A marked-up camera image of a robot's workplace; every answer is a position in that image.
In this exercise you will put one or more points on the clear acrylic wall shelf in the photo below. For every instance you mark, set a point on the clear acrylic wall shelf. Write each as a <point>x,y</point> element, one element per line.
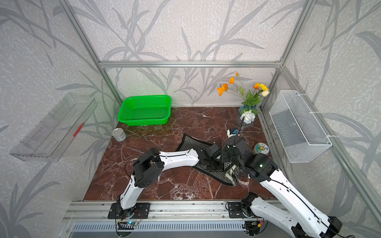
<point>48,141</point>

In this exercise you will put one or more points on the silver tin can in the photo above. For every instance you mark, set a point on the silver tin can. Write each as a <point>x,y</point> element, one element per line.
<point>119,135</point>

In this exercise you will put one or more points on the green plastic basket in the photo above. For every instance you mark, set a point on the green plastic basket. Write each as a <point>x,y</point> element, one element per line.
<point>145,110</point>

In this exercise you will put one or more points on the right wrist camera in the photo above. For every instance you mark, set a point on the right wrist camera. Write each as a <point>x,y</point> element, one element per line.
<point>232,132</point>

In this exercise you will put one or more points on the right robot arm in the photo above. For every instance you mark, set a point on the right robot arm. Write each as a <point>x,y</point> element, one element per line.
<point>301,219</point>

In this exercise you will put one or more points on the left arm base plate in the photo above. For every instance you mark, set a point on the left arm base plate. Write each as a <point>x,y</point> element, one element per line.
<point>139,211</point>

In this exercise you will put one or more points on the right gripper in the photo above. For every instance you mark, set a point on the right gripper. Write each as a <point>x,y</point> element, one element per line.
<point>223,154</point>

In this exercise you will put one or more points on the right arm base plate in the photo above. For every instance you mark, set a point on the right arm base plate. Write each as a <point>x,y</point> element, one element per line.
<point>235,210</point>

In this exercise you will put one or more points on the glass vase with flowers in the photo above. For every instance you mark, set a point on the glass vase with flowers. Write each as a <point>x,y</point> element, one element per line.
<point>250,96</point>

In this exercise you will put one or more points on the black white knitted scarf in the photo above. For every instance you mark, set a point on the black white knitted scarf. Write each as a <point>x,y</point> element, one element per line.
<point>217,173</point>

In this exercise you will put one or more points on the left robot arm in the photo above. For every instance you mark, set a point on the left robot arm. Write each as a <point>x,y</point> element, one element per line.
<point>151,164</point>

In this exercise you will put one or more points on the white wire mesh basket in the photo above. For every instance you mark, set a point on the white wire mesh basket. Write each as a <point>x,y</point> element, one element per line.
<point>302,136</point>

